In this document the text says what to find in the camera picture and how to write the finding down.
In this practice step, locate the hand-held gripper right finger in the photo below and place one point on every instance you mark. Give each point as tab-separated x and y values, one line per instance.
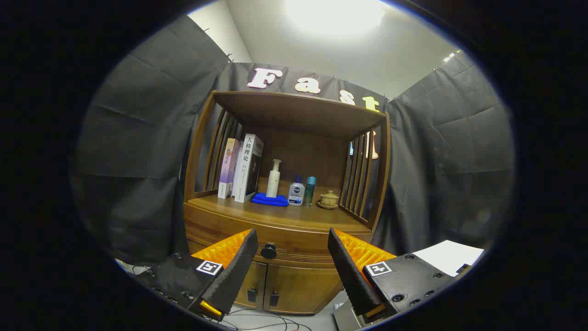
351	276

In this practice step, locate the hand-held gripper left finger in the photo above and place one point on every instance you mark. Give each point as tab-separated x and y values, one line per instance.
234	276

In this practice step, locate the black drawer knob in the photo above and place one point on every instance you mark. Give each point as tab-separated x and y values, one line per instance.
268	251

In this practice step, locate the wooden drawer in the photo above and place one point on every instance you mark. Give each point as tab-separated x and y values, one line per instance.
294	234

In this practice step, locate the wooden cabinet door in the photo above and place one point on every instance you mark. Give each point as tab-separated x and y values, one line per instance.
259	278
308	287

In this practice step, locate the wooden countertop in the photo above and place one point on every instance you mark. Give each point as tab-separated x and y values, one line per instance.
275	216

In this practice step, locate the wooden cabinet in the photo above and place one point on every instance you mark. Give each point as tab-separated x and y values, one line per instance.
298	115

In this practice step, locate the beige lidded teacup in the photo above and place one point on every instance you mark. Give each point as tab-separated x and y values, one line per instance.
329	200

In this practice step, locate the blue folded cloth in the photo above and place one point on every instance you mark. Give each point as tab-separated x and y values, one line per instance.
268	200

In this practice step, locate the teal bottle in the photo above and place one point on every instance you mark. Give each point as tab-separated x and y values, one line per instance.
309	189

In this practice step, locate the white sheet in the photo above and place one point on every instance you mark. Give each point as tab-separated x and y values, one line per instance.
448	255

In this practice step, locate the white bottle with blue pump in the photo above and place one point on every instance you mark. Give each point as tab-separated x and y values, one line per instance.
296	193

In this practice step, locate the white book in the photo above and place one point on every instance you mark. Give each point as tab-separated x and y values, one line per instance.
245	170

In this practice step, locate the purple book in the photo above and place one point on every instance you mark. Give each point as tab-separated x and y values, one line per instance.
228	168

